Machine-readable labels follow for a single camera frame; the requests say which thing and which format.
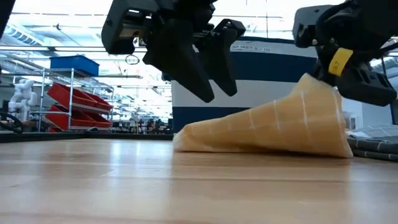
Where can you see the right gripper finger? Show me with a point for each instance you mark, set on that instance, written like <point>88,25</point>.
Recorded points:
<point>367,85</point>

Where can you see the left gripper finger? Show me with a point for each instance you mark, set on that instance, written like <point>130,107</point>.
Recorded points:
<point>177,56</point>
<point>220,59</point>

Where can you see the navy white striped basket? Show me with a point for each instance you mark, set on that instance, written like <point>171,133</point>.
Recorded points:
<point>264,65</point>

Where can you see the grey checked towel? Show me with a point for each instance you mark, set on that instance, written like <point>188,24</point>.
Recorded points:
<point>376,144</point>

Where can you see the orange checked towel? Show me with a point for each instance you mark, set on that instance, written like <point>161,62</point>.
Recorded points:
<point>280,130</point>

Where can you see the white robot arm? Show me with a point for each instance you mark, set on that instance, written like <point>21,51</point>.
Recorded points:
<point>23,93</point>

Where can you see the white basket label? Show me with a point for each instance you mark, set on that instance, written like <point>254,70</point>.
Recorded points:
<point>255,48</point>

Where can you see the blue plastic bin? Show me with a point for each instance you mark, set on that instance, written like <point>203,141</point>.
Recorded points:
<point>74,63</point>

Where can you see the red plastic bin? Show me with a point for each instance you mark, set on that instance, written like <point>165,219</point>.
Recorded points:
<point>66,95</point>
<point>62,119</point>

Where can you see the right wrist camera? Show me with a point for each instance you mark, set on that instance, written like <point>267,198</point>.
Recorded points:
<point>308,26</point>

